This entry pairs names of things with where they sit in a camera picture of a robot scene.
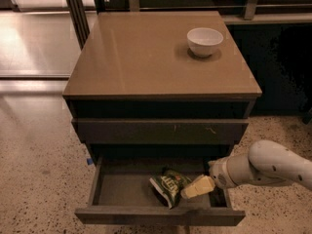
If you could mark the open dark middle drawer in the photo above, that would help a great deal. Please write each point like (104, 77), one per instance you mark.
(121, 194)

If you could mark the brown drawer cabinet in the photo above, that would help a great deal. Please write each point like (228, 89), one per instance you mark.
(139, 66)

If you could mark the green jalapeno chip bag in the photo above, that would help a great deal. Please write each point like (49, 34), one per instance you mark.
(168, 186)

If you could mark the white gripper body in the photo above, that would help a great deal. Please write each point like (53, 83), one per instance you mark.
(218, 175)

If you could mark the blue tape piece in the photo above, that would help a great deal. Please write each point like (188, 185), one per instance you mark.
(89, 161)

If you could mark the dark vertical post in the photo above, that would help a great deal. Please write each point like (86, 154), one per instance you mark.
(79, 20)

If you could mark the closed dark top drawer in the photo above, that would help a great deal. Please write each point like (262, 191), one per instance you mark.
(166, 131)

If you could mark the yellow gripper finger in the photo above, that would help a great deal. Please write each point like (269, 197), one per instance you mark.
(201, 185)

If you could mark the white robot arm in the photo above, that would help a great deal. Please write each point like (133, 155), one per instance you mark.
(267, 163)

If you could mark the white ceramic bowl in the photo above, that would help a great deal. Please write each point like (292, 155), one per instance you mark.
(203, 42)

